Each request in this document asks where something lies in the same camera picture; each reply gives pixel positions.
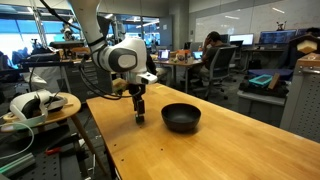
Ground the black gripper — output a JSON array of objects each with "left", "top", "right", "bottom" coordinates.
[{"left": 129, "top": 84, "right": 146, "bottom": 121}]

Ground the green cube block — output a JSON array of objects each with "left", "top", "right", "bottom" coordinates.
[{"left": 135, "top": 115, "right": 145, "bottom": 124}]

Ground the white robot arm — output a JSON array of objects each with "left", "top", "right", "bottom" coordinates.
[{"left": 67, "top": 0, "right": 158, "bottom": 124}]

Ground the black bowl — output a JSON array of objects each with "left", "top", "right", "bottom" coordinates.
[{"left": 161, "top": 103, "right": 201, "bottom": 132}]

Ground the open laptop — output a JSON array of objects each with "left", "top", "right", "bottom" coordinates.
[{"left": 158, "top": 49, "right": 170, "bottom": 61}]

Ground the grey drawer cabinet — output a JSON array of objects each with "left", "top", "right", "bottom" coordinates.
[{"left": 65, "top": 60, "right": 112, "bottom": 103}]

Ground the background desk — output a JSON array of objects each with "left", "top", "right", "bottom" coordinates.
[{"left": 153, "top": 58, "right": 200, "bottom": 93}]

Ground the round wooden side table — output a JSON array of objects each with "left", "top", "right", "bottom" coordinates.
[{"left": 3, "top": 92, "right": 108, "bottom": 176}]

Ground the grey office chair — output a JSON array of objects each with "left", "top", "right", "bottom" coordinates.
[{"left": 194, "top": 46, "right": 236, "bottom": 100}]

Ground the person holding head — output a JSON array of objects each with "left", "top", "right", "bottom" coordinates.
[{"left": 189, "top": 31, "right": 229, "bottom": 77}]

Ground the white VR headset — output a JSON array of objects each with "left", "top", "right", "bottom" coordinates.
[{"left": 9, "top": 89, "right": 68, "bottom": 130}]

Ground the computer monitor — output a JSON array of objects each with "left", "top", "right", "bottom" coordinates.
[{"left": 229, "top": 34, "right": 254, "bottom": 46}]

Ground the teal tray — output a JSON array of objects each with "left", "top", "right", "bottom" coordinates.
[{"left": 249, "top": 74, "right": 272, "bottom": 86}]

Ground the grey storage bin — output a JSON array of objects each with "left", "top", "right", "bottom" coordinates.
[{"left": 237, "top": 90, "right": 285, "bottom": 127}]

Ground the wide dark monitor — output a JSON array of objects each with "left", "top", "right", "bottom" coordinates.
[{"left": 259, "top": 30, "right": 296, "bottom": 44}]

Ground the grey perforated cabinet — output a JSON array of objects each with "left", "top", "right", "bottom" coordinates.
[{"left": 280, "top": 53, "right": 320, "bottom": 142}]

